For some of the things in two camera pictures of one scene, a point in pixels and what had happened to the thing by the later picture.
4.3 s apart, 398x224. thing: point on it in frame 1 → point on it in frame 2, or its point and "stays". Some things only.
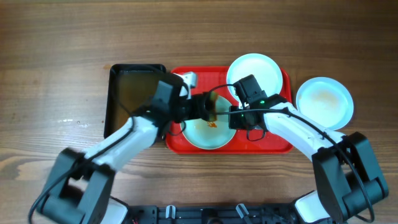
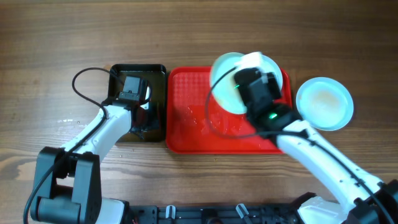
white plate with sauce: [209, 135] → [226, 93]
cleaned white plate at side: [325, 101] stays
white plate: [265, 70] stays
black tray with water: [130, 87] stays
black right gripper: [234, 123] → [267, 81]
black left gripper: [195, 111] → [153, 122]
